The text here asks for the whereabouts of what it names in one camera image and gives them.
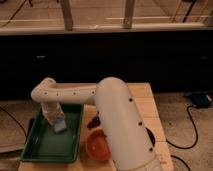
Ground black cable left floor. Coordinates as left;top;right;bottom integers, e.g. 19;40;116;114
0;105;28;138

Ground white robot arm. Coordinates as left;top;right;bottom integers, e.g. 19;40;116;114
31;77;163;171

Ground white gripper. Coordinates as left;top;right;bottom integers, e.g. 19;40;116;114
41;102;65;126

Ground dark grape bunch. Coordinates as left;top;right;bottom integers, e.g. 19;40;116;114
87;116;100;129

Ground wooden table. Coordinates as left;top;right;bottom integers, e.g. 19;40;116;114
18;83;174;171

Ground dark purple bowl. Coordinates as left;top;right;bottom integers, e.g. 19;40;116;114
146;128;155;146

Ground blue grey sponge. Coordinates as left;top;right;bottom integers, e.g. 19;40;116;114
54;120;66;133

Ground orange bowl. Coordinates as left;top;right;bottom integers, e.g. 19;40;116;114
85;129;110;161

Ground black power adapter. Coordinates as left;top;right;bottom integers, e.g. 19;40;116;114
190;93;212;108

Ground green plastic tray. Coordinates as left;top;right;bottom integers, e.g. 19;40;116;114
21;104;84;163

